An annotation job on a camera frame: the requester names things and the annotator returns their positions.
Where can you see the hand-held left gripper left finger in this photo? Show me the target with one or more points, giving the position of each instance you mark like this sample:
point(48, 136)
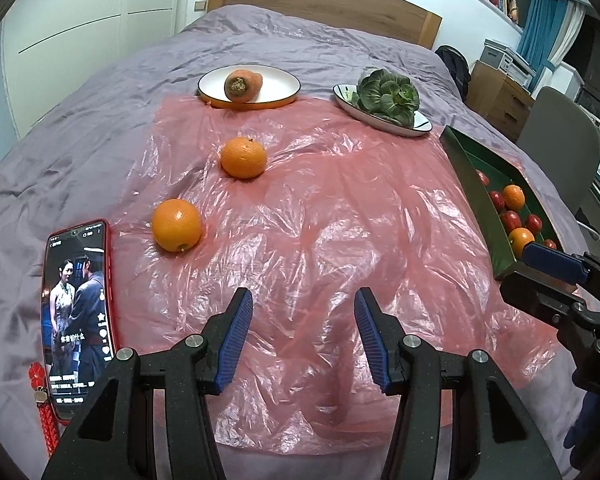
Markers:
point(235, 340)

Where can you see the pink plastic sheet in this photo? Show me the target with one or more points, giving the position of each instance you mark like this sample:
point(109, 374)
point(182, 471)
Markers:
point(330, 220)

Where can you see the red smartphone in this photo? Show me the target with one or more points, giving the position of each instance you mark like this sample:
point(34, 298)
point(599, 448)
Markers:
point(77, 310)

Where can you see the white plate dark rim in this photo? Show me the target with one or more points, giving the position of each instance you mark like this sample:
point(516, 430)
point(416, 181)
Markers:
point(420, 122)

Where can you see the grey desktop printer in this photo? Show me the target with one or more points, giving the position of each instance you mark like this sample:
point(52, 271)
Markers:
point(505, 57)

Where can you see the black backpack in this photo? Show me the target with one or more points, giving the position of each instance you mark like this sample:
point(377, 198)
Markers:
point(455, 70)

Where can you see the person's right hand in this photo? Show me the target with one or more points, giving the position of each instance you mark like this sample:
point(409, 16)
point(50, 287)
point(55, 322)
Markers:
point(597, 425)

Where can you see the red apple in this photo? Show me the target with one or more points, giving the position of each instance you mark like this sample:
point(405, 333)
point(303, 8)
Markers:
point(511, 220)
point(550, 244)
point(482, 178)
point(533, 223)
point(496, 200)

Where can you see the bok choy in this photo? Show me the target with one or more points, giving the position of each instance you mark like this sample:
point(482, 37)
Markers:
point(387, 95)

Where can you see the wooden nightstand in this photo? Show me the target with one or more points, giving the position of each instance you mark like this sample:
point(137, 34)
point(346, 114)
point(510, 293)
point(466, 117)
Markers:
point(495, 105)

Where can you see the green tray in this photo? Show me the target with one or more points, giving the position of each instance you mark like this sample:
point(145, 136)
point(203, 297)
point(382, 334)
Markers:
point(475, 200)

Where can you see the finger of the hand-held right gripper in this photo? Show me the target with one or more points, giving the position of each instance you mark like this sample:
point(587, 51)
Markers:
point(535, 296)
point(555, 260)

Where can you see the long blue curtain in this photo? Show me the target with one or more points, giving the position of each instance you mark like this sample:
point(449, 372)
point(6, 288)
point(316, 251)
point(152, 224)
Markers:
point(542, 25)

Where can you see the grey chair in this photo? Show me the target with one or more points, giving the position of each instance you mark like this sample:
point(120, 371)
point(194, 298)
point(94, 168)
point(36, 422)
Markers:
point(555, 130)

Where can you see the wooden headboard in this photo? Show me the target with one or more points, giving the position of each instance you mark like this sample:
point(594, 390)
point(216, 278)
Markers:
point(330, 0)

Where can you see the white wardrobe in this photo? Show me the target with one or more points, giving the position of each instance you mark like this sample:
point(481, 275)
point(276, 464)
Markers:
point(80, 20)

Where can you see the white plate orange rim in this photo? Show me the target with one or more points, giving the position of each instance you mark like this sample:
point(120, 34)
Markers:
point(280, 85)

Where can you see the carrot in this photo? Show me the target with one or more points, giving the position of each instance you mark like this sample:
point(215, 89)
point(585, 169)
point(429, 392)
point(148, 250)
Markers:
point(242, 85)

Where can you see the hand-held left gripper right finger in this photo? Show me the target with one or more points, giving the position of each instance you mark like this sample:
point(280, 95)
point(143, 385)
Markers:
point(372, 340)

